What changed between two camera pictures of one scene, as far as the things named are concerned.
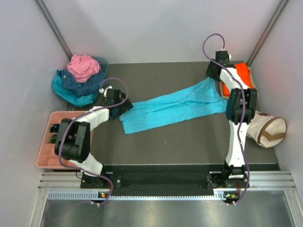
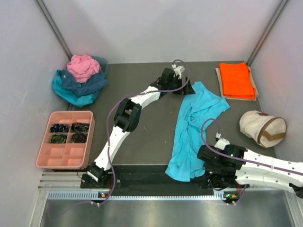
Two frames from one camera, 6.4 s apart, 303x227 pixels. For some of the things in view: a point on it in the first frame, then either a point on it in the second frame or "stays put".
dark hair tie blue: (55, 128) stays put
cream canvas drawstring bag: (266, 130) stays put
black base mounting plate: (160, 178) stays put
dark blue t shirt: (88, 88) stays put
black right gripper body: (210, 71) to (213, 167)
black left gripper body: (122, 108) to (174, 85)
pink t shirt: (83, 67) stays put
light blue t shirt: (207, 98) to (197, 102)
